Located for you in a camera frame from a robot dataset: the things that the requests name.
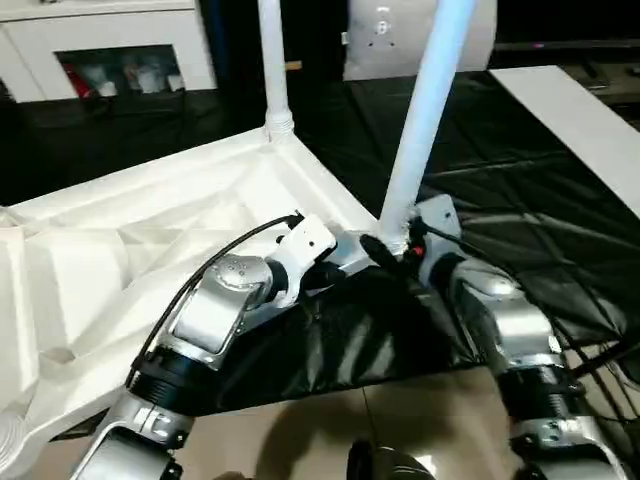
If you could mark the white plastic table leg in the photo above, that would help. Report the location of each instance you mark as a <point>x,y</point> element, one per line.
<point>10,445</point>
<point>425,125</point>
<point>277,65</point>

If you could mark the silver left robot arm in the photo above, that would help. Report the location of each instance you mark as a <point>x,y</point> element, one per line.
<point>215,310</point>

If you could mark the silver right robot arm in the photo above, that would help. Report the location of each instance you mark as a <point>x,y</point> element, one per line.
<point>510,320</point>

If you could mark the black work mat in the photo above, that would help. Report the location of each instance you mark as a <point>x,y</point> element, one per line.
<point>500,150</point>

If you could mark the grey cushion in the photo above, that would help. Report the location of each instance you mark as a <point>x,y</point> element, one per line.
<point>410,40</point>

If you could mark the black stand leg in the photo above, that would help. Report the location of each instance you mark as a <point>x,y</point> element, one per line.
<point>605,360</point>

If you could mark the black cabinet with gold label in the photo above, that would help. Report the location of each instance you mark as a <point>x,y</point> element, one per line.
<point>310,30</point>

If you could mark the small white cup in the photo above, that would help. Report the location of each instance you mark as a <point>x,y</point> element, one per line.
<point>173,83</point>
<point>107,89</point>

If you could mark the black bar with red light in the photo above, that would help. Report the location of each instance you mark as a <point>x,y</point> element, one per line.
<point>565,46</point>

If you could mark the printed glass jar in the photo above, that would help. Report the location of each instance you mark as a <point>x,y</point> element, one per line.
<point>131,77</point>
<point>147,80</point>

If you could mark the red bottle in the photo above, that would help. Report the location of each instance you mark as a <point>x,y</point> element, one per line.
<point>80,82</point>

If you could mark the white sideboard with glass doors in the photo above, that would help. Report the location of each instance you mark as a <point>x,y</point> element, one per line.
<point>100,30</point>

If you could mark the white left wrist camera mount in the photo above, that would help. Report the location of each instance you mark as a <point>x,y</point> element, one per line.
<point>305,245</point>

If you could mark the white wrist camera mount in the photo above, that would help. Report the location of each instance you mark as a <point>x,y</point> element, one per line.
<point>305,245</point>
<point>440,215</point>

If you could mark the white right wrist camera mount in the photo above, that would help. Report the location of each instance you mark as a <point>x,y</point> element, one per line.
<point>440,215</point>

